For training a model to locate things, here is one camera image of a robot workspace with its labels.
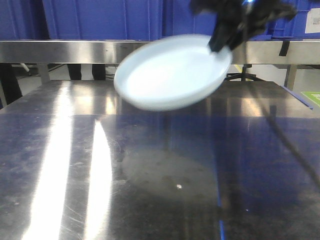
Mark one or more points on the light blue round plate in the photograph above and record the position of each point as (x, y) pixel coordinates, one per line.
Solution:
(172, 73)

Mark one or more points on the black office chair base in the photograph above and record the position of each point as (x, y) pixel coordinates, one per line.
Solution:
(243, 75)

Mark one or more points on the white label on crate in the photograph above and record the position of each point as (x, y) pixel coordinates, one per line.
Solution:
(312, 25)

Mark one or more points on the large blue crate left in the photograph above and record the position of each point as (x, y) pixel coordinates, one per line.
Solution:
(138, 20)

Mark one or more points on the steel rack leg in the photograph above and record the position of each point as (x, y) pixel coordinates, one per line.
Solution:
(290, 76)

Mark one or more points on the person legs in background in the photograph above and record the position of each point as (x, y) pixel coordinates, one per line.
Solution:
(95, 72)

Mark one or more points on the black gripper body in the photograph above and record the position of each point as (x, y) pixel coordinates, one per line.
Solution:
(237, 21)

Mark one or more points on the large blue crate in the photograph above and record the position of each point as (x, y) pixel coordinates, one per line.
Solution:
(177, 19)
(138, 20)

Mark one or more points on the black tape strip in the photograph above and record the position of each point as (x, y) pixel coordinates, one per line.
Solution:
(284, 48)

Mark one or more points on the large blue crate right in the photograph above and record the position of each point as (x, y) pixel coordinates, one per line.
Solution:
(177, 19)

